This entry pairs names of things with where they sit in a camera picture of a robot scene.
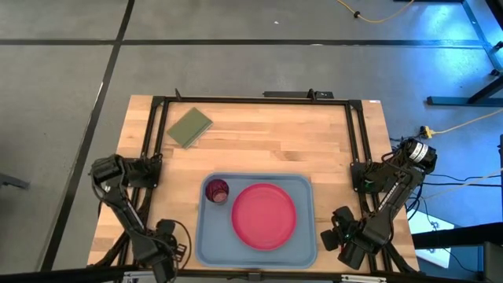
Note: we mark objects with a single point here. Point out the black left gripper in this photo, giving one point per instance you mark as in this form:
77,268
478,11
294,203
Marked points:
165,230

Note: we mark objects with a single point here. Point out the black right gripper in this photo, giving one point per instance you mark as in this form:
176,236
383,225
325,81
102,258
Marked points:
340,222

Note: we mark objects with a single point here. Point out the dark red ribbed cup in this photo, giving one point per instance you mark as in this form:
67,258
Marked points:
217,190

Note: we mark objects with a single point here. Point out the red plastic plate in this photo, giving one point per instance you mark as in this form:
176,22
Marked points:
263,216

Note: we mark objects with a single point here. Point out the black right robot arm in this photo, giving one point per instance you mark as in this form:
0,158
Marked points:
387,204

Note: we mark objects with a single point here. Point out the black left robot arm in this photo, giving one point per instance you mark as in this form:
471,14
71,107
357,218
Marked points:
125,212

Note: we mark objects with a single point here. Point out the blue plastic tray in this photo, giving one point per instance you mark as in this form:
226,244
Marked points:
220,243

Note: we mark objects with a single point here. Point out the white floor sheet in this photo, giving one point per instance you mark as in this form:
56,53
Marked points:
432,228

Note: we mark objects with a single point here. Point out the green notebook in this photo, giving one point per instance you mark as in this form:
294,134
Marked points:
188,126

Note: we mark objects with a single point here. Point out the black overhead rig beam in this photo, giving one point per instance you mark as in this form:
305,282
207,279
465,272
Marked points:
59,275

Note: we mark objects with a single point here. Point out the black slanted beam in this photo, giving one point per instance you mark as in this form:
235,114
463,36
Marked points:
456,236

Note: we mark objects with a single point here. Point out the grey box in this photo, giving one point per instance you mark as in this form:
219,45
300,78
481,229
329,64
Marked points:
493,263

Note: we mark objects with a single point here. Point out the grey flat floor object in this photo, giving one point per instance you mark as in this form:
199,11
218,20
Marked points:
12,181

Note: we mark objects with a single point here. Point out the black metal floor stand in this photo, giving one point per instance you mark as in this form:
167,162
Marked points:
477,96

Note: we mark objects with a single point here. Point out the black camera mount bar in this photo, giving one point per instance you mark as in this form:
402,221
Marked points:
287,94

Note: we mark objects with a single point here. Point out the black metal table frame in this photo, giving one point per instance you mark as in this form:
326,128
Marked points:
255,100

